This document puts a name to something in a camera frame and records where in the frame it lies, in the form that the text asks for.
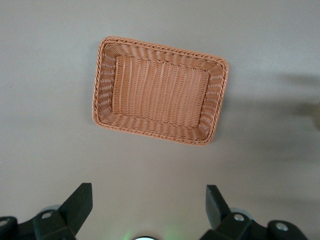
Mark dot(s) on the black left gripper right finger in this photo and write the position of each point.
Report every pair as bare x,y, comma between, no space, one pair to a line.
217,211

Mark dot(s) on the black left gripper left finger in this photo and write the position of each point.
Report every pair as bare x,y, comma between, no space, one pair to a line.
76,211

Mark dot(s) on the brown wicker basket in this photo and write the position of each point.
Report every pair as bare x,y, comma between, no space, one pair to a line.
160,92

